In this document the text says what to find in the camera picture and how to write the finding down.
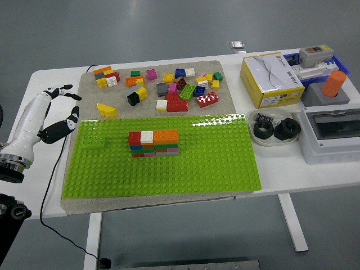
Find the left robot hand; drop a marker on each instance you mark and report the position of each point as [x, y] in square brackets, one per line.
[29, 123]

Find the lime green long brick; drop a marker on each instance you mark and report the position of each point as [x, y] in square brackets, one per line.
[187, 92]
[94, 142]

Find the small red brick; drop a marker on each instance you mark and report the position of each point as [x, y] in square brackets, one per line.
[134, 138]

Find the yellow curved brick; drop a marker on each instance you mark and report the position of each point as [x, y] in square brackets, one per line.
[106, 110]

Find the yellow square brick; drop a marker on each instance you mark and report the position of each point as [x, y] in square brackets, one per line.
[168, 78]
[141, 92]
[101, 83]

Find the grey small brick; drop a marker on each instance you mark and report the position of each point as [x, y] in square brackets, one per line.
[99, 76]

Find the orange flat brick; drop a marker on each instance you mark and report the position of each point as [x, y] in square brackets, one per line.
[101, 69]

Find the white square brick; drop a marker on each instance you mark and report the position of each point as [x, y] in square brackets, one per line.
[111, 81]
[146, 137]
[189, 72]

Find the yellow flat brick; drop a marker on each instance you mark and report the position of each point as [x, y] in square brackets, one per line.
[108, 72]

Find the black square brick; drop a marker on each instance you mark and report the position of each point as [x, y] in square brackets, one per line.
[133, 99]

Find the grey sloped brick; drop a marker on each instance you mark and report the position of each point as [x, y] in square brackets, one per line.
[131, 90]

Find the blue square brick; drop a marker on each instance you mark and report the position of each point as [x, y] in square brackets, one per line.
[199, 91]
[179, 73]
[135, 147]

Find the orange long brick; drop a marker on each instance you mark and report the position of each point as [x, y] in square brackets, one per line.
[130, 81]

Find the red flat brick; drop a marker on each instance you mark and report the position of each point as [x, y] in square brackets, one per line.
[138, 155]

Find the dark green long brick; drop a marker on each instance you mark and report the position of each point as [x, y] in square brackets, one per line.
[166, 146]
[143, 151]

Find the dark green small brick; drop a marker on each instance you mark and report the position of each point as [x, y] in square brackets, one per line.
[218, 76]
[135, 73]

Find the yellow small brick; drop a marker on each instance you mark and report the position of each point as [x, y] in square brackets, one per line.
[215, 85]
[209, 78]
[140, 82]

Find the orange square brick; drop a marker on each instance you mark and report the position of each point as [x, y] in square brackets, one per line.
[148, 146]

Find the pink flat brick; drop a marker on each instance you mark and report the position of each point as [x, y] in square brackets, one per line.
[150, 154]
[173, 150]

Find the magenta square brick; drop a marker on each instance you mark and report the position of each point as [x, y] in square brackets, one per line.
[151, 74]

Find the white and yellow brick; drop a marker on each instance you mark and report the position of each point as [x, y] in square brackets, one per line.
[202, 83]
[161, 105]

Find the brown flat brick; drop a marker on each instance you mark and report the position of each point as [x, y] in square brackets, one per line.
[161, 150]

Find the grey square brick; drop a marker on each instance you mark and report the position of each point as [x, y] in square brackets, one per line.
[161, 89]

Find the large orange brick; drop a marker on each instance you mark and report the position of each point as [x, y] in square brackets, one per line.
[166, 136]

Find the grey flat brick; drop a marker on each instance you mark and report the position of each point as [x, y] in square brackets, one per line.
[167, 153]

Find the red square brick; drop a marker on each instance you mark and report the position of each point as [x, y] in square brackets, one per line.
[172, 97]

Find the pink square brick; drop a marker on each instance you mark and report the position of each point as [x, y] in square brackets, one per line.
[172, 88]

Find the red long brick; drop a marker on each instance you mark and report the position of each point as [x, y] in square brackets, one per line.
[207, 99]
[177, 106]

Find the brown square brick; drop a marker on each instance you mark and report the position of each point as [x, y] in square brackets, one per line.
[181, 83]

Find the green studded baseplate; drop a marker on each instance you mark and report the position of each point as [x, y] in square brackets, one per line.
[197, 168]

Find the pink small brick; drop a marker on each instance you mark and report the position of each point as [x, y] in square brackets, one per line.
[202, 74]

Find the grey-brown mat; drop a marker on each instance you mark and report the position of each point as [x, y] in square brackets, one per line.
[87, 91]

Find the white table leg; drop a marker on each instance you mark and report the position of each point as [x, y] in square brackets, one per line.
[292, 222]
[92, 239]

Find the black plug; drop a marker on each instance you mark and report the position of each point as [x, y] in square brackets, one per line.
[104, 263]

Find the silver metal clamp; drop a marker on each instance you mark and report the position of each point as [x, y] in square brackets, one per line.
[236, 45]

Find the black hex nut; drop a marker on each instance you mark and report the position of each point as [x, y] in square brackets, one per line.
[281, 134]
[257, 132]

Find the small black circuit module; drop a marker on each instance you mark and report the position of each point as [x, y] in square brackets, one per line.
[264, 116]

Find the yellow and white cardboard box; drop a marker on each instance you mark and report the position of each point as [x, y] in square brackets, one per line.
[271, 81]

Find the white shallow dish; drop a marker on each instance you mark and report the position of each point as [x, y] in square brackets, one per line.
[281, 114]

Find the white table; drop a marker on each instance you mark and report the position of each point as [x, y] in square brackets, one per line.
[281, 174]

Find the grey square block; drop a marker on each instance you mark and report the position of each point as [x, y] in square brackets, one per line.
[313, 97]

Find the white circuit breaker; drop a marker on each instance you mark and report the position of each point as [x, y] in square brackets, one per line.
[312, 71]

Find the orange cylinder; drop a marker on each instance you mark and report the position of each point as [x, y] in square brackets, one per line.
[333, 83]

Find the blue plastic bin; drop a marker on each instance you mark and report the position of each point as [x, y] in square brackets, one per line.
[344, 67]

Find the grey push-button switch box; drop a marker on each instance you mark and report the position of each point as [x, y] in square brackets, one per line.
[315, 57]

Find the grey electrical enclosure box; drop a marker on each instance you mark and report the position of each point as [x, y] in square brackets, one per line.
[329, 152]

